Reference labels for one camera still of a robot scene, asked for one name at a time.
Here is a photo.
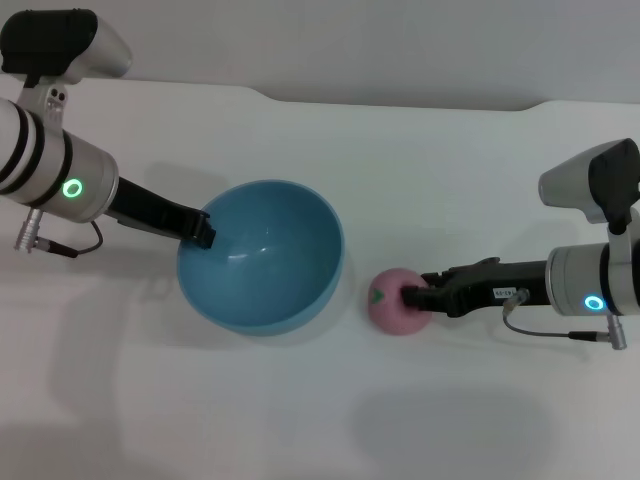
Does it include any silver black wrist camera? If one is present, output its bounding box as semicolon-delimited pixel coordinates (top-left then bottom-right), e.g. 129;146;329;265
538;138;640;264
0;8;134;132

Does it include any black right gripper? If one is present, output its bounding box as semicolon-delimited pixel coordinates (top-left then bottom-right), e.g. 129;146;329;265
401;256;552;319

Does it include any right wrist cable silver plug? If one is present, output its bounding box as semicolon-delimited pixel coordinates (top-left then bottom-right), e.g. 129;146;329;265
502;288;630;352

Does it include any blue bowl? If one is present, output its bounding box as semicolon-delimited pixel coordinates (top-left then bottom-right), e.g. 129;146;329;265
176;179;347;338

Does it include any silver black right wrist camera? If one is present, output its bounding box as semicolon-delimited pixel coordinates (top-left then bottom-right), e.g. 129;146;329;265
538;138;640;264

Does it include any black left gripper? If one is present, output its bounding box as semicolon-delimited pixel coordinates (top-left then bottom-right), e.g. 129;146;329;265
102;177;219;250

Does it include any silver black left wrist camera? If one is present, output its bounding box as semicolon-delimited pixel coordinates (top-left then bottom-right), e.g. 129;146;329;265
0;8;134;132

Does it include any pink peach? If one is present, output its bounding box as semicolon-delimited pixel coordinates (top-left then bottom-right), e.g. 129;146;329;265
367;268;432;337

